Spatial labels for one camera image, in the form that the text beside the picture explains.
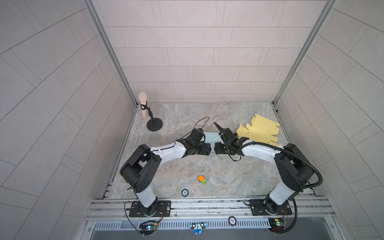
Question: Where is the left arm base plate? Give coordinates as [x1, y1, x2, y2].
[129, 200, 172, 218]

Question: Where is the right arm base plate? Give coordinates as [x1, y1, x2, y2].
[249, 199, 294, 216]

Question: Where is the beige microphone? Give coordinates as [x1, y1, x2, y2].
[138, 92, 148, 118]

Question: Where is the yellow paper box stack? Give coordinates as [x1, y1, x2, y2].
[237, 114, 281, 146]

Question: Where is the green circuit board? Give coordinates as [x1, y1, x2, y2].
[268, 218, 287, 232]
[140, 221, 159, 236]

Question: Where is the round black white disc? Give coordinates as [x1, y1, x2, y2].
[228, 216, 237, 227]

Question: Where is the right green circuit board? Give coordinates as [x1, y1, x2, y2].
[268, 218, 287, 232]

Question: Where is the left green circuit board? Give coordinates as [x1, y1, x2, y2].
[140, 221, 159, 236]

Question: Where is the black microphone stand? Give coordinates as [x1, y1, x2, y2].
[141, 104, 163, 132]

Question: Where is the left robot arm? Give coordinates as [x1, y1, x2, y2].
[120, 129, 212, 215]

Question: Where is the orange green toy block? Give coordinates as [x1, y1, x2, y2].
[198, 176, 207, 185]

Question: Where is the blue sticker marker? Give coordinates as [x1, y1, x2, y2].
[190, 223, 207, 236]

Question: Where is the light blue paper box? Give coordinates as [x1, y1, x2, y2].
[205, 132, 224, 153]

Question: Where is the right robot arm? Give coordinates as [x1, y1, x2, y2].
[215, 125, 315, 215]

